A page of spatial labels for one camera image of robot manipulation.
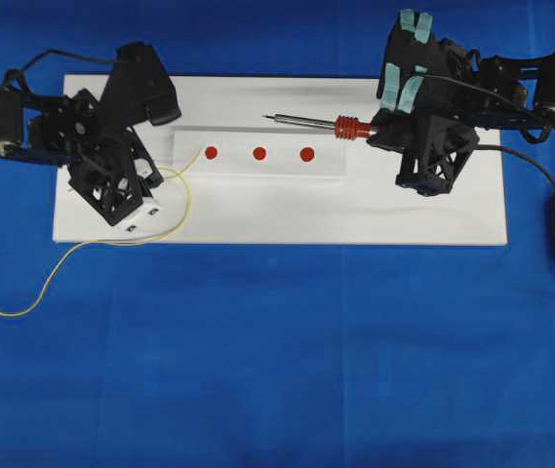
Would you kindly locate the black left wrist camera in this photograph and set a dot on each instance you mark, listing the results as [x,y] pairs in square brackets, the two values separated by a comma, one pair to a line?
[138,89]

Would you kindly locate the small white raised block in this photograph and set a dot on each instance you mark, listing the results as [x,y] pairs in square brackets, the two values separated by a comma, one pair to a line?
[213,151]

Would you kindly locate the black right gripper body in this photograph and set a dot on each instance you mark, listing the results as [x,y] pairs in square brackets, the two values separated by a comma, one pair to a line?
[431,164]

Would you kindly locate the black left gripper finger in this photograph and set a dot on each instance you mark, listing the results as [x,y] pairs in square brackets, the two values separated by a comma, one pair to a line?
[141,164]
[156,179]

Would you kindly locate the red handled soldering iron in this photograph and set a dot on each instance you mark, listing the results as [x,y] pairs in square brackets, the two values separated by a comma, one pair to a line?
[348,128]

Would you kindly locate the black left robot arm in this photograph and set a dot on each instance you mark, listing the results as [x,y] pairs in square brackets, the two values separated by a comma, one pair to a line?
[95,139]

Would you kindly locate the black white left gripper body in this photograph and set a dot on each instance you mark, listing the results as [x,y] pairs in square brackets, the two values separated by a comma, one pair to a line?
[103,174]

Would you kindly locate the blue table cloth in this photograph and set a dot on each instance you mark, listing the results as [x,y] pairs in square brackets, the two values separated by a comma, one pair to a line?
[208,356]

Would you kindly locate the large white foam board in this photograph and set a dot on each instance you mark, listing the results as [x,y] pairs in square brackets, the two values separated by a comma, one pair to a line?
[366,207]

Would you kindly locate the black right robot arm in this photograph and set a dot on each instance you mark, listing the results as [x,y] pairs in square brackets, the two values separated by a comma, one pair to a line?
[435,96]

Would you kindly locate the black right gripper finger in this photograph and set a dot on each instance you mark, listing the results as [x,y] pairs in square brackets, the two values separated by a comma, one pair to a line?
[393,129]

